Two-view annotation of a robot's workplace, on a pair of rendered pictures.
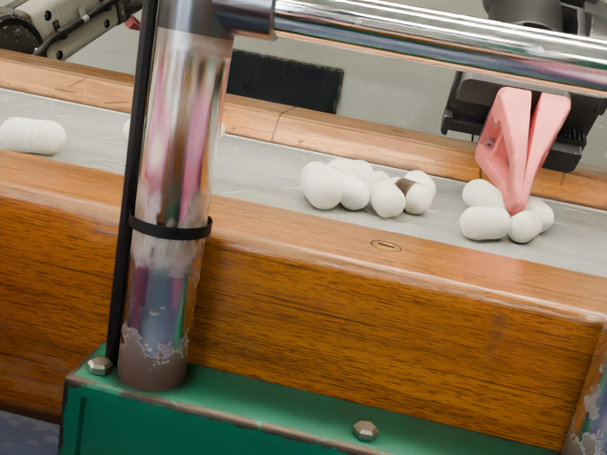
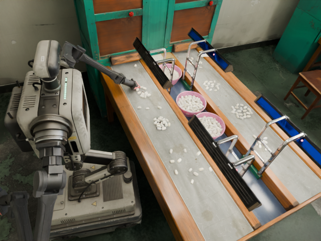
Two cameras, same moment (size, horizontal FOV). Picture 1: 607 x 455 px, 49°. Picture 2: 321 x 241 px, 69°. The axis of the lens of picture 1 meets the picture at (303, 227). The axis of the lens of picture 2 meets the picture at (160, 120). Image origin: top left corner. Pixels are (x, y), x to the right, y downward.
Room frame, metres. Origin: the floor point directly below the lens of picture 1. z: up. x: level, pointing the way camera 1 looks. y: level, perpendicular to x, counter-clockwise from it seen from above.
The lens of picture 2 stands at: (1.20, 1.29, 2.19)
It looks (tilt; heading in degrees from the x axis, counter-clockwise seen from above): 49 degrees down; 233
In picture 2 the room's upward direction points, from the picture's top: 7 degrees clockwise
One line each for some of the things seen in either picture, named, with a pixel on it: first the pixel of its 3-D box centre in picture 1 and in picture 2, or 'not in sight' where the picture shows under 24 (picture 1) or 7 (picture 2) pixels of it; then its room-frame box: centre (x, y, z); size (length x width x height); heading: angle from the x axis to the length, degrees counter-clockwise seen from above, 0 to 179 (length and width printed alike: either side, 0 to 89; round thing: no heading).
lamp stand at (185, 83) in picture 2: not in sight; (197, 67); (-0.12, 0.00, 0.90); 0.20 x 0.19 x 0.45; 84
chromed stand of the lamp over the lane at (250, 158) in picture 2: not in sight; (224, 168); (0.38, 0.92, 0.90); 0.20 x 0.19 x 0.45; 84
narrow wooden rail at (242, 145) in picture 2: not in sight; (215, 114); (-0.04, 0.42, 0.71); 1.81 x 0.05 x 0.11; 84
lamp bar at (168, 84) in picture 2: not in sight; (151, 60); (0.36, -0.05, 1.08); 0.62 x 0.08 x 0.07; 84
